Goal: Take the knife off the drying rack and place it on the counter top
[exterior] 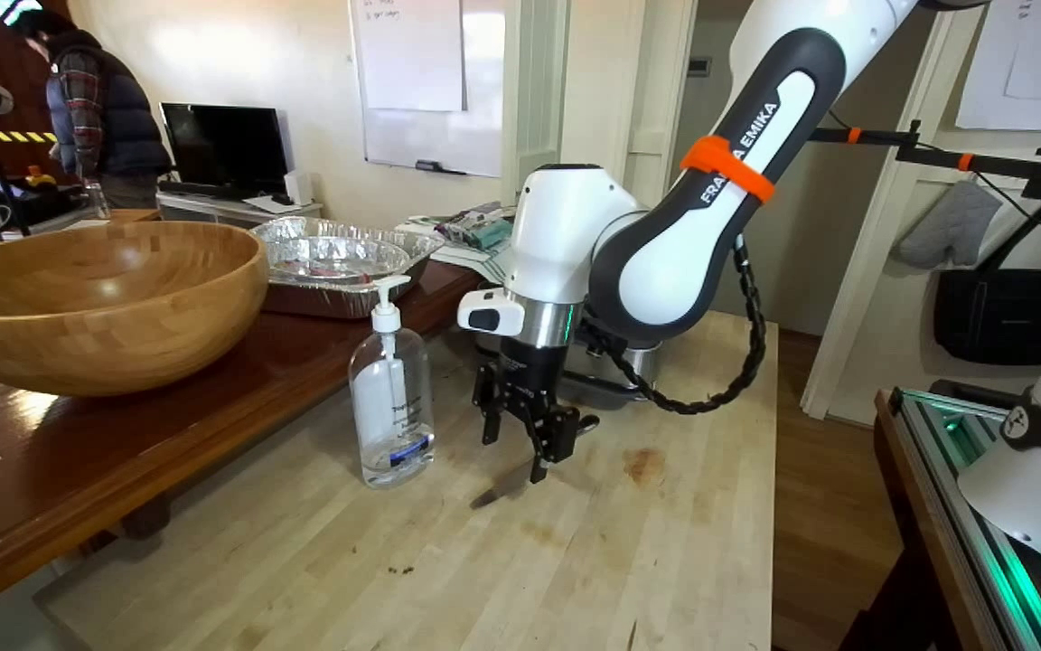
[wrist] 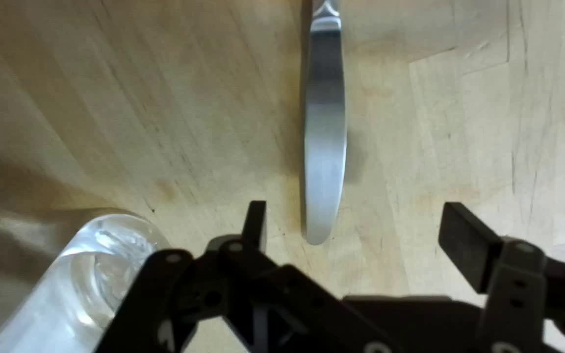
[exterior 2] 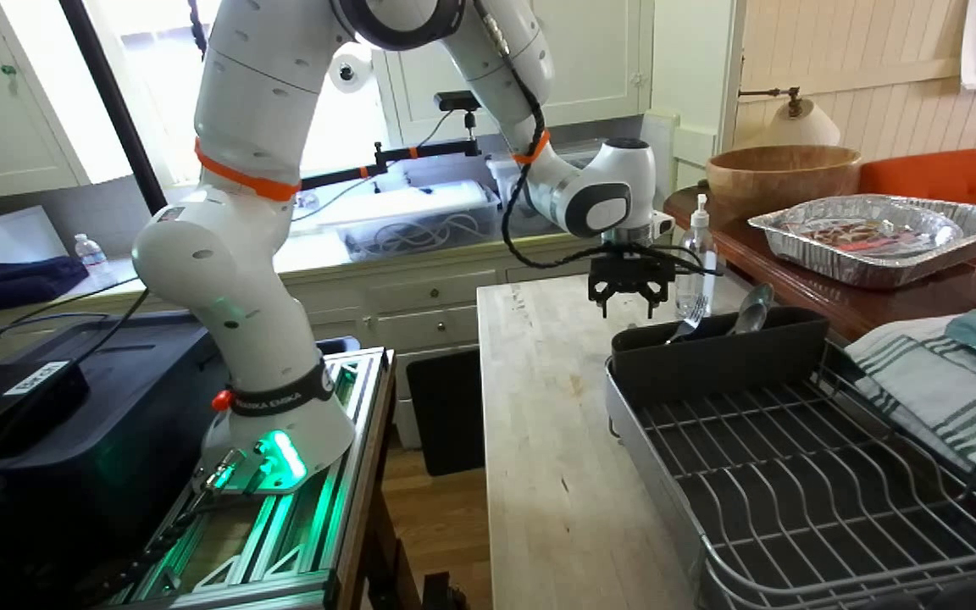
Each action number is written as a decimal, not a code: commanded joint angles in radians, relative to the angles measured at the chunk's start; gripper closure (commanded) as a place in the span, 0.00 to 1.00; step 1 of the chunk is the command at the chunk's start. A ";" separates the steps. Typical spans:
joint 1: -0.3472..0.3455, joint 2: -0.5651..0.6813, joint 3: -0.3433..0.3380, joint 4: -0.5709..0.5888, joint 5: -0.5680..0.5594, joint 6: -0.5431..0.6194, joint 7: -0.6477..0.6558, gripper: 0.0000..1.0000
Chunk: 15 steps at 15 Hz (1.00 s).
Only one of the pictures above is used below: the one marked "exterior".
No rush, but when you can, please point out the grey oven mitt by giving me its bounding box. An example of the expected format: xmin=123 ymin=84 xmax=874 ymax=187
xmin=894 ymin=179 xmax=1003 ymax=266

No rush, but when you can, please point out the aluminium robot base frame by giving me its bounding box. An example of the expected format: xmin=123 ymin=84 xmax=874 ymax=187
xmin=873 ymin=388 xmax=1041 ymax=651

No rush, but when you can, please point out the metal dish drying rack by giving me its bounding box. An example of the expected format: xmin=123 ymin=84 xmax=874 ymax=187
xmin=559 ymin=345 xmax=659 ymax=407

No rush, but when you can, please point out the clear hand sanitizer bottle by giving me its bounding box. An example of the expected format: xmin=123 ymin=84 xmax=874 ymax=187
xmin=349 ymin=275 xmax=435 ymax=483

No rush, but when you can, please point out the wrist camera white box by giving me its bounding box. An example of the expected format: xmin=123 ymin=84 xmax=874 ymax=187
xmin=457 ymin=289 xmax=525 ymax=337

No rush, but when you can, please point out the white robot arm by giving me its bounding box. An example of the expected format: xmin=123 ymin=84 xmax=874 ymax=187
xmin=459 ymin=0 xmax=1041 ymax=554

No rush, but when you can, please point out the black computer monitor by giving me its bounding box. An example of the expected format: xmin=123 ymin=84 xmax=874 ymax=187
xmin=163 ymin=100 xmax=291 ymax=199

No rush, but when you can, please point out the black bag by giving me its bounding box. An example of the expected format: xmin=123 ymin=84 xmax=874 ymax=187
xmin=934 ymin=255 xmax=1041 ymax=364

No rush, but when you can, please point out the wooden bowl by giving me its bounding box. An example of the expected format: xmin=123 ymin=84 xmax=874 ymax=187
xmin=0 ymin=219 xmax=269 ymax=398

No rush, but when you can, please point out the dark wooden side table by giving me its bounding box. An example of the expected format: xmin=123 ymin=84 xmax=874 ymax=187
xmin=0 ymin=255 xmax=487 ymax=628

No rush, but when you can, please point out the person in dark vest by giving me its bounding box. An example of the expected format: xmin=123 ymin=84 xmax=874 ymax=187
xmin=10 ymin=11 xmax=172 ymax=210

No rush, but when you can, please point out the aluminium foil tray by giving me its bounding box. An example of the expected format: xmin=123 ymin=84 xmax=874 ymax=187
xmin=252 ymin=217 xmax=443 ymax=322

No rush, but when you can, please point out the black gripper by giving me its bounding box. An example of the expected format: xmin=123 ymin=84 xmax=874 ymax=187
xmin=473 ymin=340 xmax=588 ymax=483

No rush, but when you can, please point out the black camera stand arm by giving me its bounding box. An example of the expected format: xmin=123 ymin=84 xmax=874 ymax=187
xmin=814 ymin=126 xmax=1041 ymax=199

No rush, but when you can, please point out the whiteboard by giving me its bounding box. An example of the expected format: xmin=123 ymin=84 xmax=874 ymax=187
xmin=350 ymin=0 xmax=505 ymax=177

